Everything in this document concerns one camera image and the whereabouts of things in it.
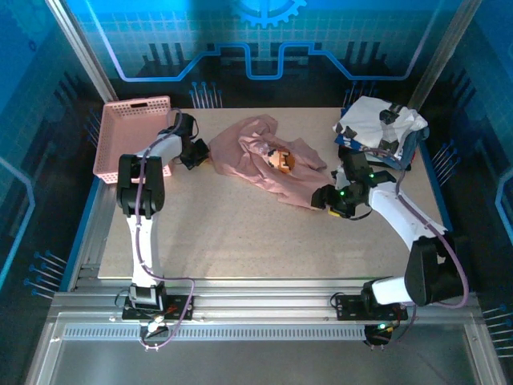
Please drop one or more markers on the black round connector box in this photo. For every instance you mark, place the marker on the black round connector box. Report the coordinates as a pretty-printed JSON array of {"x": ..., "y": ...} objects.
[{"x": 376, "y": 337}]

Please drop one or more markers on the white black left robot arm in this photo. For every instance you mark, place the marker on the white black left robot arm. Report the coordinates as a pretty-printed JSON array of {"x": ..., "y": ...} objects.
[{"x": 140, "y": 248}]

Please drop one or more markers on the aluminium front frame rail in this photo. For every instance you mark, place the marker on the aluminium front frame rail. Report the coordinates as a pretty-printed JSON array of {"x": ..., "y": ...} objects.
[{"x": 260, "y": 305}]

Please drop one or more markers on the pink perforated plastic basket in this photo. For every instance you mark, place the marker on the pink perforated plastic basket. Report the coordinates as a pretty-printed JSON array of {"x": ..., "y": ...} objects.
[{"x": 132, "y": 136}]

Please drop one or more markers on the blue folded t-shirt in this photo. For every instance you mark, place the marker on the blue folded t-shirt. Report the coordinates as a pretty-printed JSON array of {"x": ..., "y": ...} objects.
[{"x": 414, "y": 150}]

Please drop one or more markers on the grey metal shelf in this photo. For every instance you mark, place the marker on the grey metal shelf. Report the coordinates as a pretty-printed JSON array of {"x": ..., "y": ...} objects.
[{"x": 260, "y": 365}]

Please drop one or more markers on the aluminium frame post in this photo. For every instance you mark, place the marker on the aluminium frame post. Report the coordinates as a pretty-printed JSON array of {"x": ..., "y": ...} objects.
[
  {"x": 80, "y": 48},
  {"x": 441, "y": 52}
]

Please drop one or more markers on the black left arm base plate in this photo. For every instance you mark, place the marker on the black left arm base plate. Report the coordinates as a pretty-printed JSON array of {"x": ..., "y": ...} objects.
[{"x": 180, "y": 306}]

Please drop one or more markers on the pink t-shirt with cartoon print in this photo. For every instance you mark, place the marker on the pink t-shirt with cartoon print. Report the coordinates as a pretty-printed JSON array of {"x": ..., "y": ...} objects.
[{"x": 240, "y": 160}]

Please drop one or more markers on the white t-shirt with black print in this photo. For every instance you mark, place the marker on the white t-shirt with black print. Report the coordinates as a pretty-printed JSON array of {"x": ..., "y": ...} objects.
[{"x": 364, "y": 120}]

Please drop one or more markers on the aluminium side frame rail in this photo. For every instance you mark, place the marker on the aluminium side frame rail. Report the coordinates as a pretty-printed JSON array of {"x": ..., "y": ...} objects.
[{"x": 90, "y": 240}]

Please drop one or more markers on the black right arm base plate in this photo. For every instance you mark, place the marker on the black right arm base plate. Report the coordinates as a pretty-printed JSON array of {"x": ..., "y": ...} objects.
[{"x": 348, "y": 309}]

